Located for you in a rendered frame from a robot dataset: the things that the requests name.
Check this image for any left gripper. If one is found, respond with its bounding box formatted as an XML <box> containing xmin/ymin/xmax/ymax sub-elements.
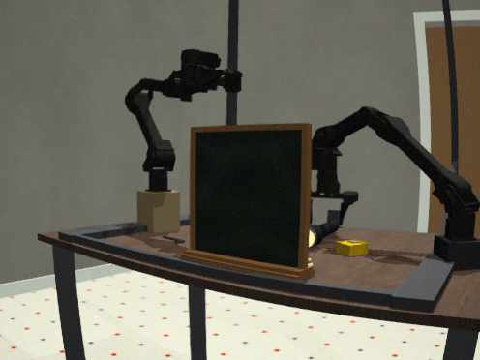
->
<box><xmin>311</xmin><ymin>171</ymin><xmax>358</xmax><ymax>225</ymax></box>

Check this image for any black flashlight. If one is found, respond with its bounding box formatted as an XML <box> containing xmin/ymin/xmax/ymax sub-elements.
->
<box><xmin>309</xmin><ymin>220</ymin><xmax>339</xmax><ymax>249</ymax></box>

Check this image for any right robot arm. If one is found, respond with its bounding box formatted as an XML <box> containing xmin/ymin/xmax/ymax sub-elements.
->
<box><xmin>125</xmin><ymin>49</ymin><xmax>221</xmax><ymax>193</ymax></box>

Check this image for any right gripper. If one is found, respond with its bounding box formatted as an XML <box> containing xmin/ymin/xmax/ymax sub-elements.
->
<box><xmin>182</xmin><ymin>63</ymin><xmax>242</xmax><ymax>93</ymax></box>

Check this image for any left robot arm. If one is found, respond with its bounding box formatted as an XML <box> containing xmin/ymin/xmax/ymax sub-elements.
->
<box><xmin>312</xmin><ymin>106</ymin><xmax>480</xmax><ymax>241</ymax></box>

